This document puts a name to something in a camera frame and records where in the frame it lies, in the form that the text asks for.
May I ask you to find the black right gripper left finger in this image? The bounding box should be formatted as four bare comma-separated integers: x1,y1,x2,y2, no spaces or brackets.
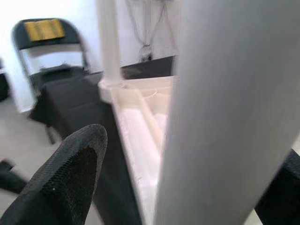
0,124,108,225

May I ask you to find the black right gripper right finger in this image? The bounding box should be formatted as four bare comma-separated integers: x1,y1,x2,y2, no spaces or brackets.
254,149,300,225

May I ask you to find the white plastic children table top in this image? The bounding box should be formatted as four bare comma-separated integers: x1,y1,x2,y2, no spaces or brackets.
97,75,181,225

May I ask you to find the white plastic table leg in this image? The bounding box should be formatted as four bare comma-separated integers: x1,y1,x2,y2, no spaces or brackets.
153,0,300,225
97,0,122,88

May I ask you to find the black tablecloth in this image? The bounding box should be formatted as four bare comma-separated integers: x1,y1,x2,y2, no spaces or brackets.
29,55,179,225

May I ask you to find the black chair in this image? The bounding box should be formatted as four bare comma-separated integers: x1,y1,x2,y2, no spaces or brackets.
11,17,91,145

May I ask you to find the yellow label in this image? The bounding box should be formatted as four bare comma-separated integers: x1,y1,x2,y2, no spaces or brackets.
24,18,65,42

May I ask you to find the black plug adapter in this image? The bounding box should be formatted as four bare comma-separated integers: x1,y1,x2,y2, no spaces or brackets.
140,43,152,62

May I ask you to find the thin wall cable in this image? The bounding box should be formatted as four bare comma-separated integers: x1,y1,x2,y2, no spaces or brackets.
126,0,150,47
150,0,175,59

